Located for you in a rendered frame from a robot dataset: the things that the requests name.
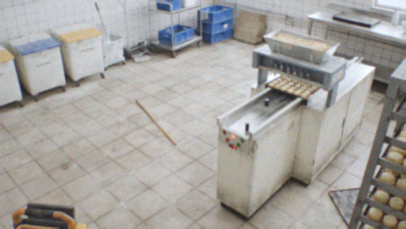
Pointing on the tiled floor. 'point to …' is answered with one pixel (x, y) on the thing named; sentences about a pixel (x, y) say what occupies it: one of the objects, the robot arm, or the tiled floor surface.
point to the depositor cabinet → (327, 123)
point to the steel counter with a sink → (393, 32)
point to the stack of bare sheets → (344, 201)
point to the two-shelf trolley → (172, 27)
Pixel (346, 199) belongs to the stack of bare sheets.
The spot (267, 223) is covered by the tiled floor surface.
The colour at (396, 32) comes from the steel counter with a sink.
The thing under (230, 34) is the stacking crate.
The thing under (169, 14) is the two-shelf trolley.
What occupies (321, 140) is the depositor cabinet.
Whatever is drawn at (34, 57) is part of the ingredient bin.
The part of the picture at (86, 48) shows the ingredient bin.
